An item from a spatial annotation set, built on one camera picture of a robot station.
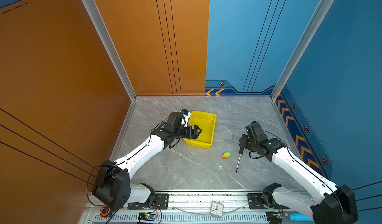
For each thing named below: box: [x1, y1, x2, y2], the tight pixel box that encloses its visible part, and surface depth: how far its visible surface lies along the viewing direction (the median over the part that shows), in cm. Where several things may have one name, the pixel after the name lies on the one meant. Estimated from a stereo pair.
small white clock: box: [210, 201, 224, 219], surface depth 71 cm
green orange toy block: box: [220, 151, 232, 161], surface depth 89 cm
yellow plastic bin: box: [183, 111, 218, 149], surface depth 99 cm
